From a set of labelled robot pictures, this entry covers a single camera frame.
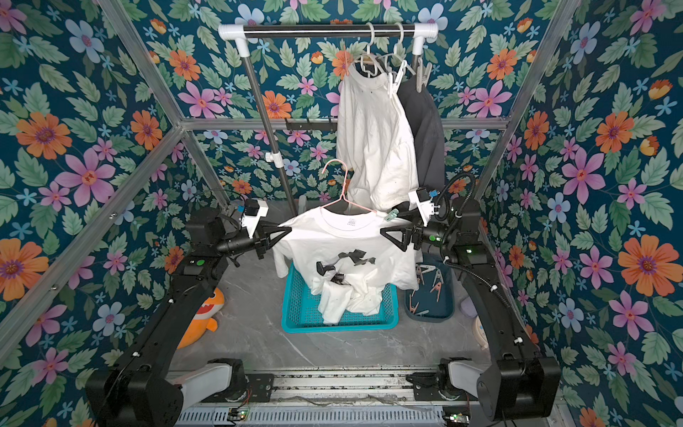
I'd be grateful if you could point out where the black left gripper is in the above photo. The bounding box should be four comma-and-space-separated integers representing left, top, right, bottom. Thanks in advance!
212, 221, 289, 262

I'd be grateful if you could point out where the mint green clothespin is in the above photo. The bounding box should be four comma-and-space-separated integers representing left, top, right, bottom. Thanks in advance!
384, 208, 400, 222

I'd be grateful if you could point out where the white garment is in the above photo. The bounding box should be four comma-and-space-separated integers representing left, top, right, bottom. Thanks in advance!
273, 207, 423, 325
336, 66, 418, 212

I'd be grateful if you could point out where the pink wire hanger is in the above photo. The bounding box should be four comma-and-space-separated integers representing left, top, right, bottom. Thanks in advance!
319, 158, 376, 215

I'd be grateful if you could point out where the dark grey t-shirt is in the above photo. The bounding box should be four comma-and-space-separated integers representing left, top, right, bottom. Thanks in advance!
398, 76, 446, 190

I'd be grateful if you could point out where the white plastic hanger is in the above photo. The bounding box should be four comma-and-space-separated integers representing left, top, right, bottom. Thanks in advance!
351, 22, 383, 78
378, 22, 415, 81

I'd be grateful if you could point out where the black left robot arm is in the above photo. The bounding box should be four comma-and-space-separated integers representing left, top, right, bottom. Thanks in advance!
85, 199, 291, 426

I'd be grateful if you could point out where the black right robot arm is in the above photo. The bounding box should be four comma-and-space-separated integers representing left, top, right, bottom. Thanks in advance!
380, 188, 561, 426

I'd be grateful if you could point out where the dark teal clothespin tray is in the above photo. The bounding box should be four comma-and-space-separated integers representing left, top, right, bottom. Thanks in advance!
404, 253, 455, 323

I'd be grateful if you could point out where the teal laundry basket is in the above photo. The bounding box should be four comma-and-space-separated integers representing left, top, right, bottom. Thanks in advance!
281, 264, 399, 334

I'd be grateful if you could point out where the lavender cloth item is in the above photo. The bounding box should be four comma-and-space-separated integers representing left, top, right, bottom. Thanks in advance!
460, 297, 478, 318

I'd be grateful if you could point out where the orange shark plush toy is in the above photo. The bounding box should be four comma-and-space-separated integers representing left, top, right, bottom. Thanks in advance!
177, 288, 225, 349

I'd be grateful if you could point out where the beige round clock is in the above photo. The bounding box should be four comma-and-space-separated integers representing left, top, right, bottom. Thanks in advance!
472, 320, 488, 350

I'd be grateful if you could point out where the white steel clothes rack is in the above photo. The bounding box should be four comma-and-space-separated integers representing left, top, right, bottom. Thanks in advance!
218, 22, 439, 215

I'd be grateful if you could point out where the black wall hook rail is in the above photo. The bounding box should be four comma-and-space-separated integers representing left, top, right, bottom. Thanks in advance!
284, 118, 337, 133

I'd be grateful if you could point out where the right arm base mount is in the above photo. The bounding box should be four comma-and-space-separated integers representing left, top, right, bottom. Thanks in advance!
406, 371, 478, 402

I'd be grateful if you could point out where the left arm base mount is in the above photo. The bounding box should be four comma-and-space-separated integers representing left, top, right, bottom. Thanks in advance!
202, 374, 275, 404

